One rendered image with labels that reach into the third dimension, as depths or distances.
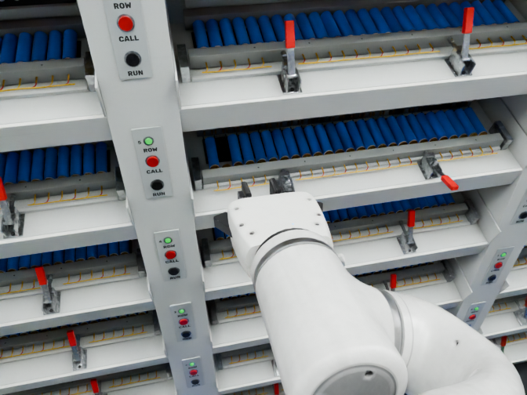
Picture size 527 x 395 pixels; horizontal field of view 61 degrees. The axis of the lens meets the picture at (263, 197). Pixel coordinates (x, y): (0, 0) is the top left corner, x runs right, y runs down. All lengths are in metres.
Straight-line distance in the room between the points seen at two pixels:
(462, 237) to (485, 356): 0.72
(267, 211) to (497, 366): 0.26
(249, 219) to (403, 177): 0.43
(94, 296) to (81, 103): 0.39
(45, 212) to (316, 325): 0.56
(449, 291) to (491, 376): 0.90
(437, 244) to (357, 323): 0.70
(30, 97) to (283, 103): 0.34
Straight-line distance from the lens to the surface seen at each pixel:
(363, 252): 0.94
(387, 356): 0.31
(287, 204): 0.49
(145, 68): 0.59
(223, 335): 1.04
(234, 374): 1.21
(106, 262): 0.90
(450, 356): 0.36
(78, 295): 0.91
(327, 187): 0.78
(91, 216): 0.76
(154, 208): 0.71
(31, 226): 0.78
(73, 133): 0.65
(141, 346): 1.05
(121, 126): 0.63
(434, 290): 1.18
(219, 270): 0.89
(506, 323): 1.45
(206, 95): 0.64
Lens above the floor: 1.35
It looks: 40 degrees down
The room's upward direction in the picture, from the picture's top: straight up
